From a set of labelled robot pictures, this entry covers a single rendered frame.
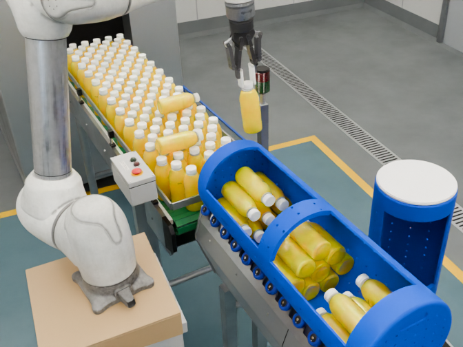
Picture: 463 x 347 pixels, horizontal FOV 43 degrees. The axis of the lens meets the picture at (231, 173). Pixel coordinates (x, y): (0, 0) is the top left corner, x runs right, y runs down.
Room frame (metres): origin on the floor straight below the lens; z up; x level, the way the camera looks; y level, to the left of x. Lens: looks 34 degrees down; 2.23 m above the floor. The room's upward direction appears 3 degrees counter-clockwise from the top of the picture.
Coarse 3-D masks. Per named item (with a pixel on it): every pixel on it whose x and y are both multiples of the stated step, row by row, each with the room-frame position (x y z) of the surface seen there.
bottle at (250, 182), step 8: (240, 168) 1.63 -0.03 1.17; (248, 168) 1.63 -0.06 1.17; (240, 176) 1.60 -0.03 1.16; (248, 176) 1.58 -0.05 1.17; (256, 176) 1.58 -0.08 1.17; (240, 184) 1.58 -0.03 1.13; (248, 184) 1.55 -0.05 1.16; (256, 184) 1.53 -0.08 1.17; (264, 184) 1.53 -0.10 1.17; (248, 192) 1.54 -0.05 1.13; (256, 192) 1.51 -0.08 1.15; (264, 192) 1.50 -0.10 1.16; (256, 200) 1.51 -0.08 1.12
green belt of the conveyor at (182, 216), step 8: (160, 200) 1.84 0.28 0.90; (168, 208) 1.78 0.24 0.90; (184, 208) 1.78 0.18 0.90; (176, 216) 1.73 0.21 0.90; (184, 216) 1.73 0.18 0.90; (192, 216) 1.73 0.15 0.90; (176, 224) 1.69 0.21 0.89; (184, 224) 1.70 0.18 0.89; (192, 224) 1.70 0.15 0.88; (176, 232) 1.71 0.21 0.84; (184, 232) 1.69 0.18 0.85
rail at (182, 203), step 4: (192, 196) 1.74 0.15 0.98; (196, 196) 1.74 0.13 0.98; (180, 200) 1.72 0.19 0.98; (184, 200) 1.72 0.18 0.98; (188, 200) 1.73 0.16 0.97; (192, 200) 1.74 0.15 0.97; (196, 200) 1.74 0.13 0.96; (200, 200) 1.75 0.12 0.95; (172, 204) 1.70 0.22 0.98; (176, 204) 1.71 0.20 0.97; (180, 204) 1.71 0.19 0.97; (184, 204) 1.72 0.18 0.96; (188, 204) 1.73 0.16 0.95; (172, 208) 1.71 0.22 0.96; (176, 208) 1.71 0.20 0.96; (180, 208) 1.71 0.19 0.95
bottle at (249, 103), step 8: (240, 96) 1.77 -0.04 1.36; (248, 96) 1.75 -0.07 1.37; (256, 96) 1.76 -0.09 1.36; (240, 104) 1.77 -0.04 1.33; (248, 104) 1.75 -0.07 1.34; (256, 104) 1.76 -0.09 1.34; (248, 112) 1.75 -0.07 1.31; (256, 112) 1.75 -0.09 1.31; (248, 120) 1.75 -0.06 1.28; (256, 120) 1.75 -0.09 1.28; (248, 128) 1.75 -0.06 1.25; (256, 128) 1.75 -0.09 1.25
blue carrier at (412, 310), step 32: (224, 160) 1.61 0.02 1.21; (256, 160) 1.73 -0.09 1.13; (288, 192) 1.63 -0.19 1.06; (224, 224) 1.47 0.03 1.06; (288, 224) 1.26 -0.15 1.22; (320, 224) 1.45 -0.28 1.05; (352, 224) 1.26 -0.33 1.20; (256, 256) 1.28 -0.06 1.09; (352, 256) 1.31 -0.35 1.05; (384, 256) 1.11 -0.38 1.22; (288, 288) 1.13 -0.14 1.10; (352, 288) 1.23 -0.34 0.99; (416, 288) 0.99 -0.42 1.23; (320, 320) 1.00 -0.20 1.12; (384, 320) 0.90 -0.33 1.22; (416, 320) 0.93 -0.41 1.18; (448, 320) 0.97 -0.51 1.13
